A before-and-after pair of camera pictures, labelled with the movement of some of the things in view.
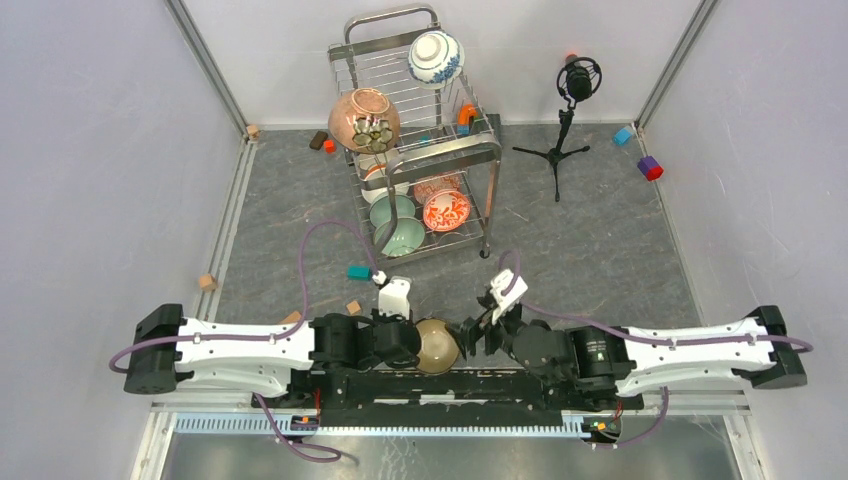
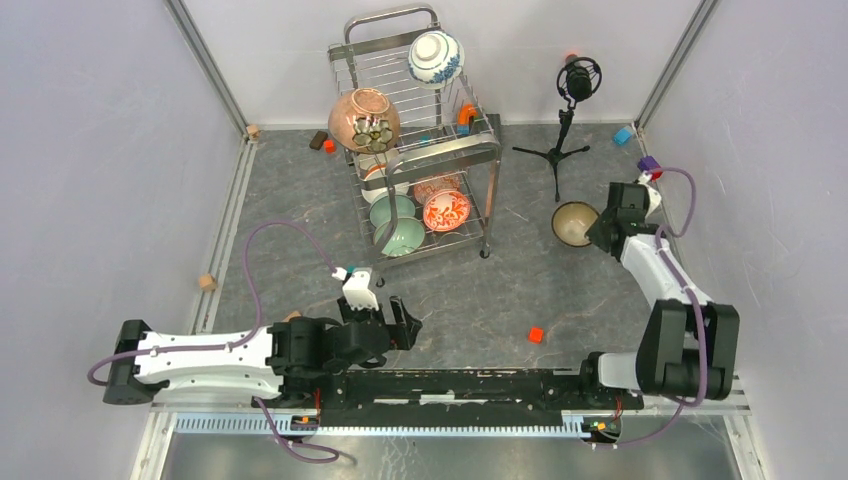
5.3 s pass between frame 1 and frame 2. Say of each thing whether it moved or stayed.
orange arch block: stayed
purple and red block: stayed
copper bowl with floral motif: stayed
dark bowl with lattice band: moved
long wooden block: stayed
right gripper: moved
